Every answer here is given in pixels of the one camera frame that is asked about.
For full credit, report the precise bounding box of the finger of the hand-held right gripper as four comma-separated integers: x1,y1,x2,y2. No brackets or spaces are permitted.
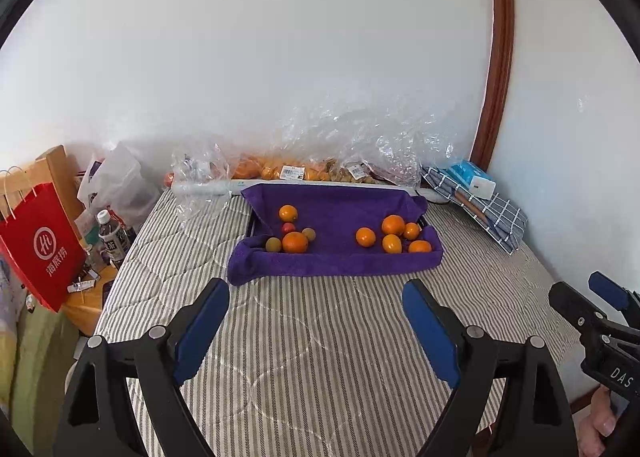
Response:
548,282,609,344
587,271,640,326

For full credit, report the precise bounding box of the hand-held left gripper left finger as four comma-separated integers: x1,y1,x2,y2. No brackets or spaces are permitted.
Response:
52,278,231,457

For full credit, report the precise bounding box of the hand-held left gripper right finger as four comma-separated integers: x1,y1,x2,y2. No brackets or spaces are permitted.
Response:
401,278,581,457

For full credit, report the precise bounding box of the person's right hand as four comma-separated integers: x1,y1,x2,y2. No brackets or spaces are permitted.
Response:
577,386,622,457

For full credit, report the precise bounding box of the striped mattress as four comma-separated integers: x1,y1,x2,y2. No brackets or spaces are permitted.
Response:
92,187,601,457

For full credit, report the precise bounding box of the grey checked folded cloth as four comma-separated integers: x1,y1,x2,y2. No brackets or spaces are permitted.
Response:
420,164,529,254

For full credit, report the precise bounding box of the wooden nightstand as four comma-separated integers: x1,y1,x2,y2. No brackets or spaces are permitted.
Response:
62,264,121,338

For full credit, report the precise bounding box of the dark bottle with white cap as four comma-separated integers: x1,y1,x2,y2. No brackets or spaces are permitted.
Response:
96,209,132,269

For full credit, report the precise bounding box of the brown flat board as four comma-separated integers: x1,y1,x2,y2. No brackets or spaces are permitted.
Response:
452,189,488,220

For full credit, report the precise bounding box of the small clear bottle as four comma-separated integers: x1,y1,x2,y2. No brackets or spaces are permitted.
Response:
80,243,104,272

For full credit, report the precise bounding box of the purple towel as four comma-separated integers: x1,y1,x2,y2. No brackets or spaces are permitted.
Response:
227,182,444,287

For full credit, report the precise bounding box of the empty crumpled clear bag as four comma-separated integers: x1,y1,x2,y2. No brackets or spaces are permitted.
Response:
171,141,236,233

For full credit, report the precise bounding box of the blue white tissue pack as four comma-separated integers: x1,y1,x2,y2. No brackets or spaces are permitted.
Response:
446,161,497,199

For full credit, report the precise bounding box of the white plastic bag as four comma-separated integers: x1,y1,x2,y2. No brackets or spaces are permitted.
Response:
76,141,162,233

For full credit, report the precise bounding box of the unlabelled clear bag of oranges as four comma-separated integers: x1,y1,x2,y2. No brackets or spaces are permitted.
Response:
232,153,282,181

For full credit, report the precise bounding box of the red paper bag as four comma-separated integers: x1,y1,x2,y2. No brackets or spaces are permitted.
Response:
0,166,87,314

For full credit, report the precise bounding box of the clear bag of brown fruit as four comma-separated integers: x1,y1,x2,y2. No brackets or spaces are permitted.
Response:
332,159,381,185

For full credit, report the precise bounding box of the labelled clear bag of oranges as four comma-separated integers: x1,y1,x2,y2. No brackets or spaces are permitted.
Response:
277,159,341,182

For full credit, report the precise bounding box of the large clear plastic bag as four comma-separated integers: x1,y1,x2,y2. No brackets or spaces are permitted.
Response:
272,99,463,188

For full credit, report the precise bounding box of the brown wooden door frame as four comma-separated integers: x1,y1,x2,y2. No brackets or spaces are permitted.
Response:
470,0,516,170

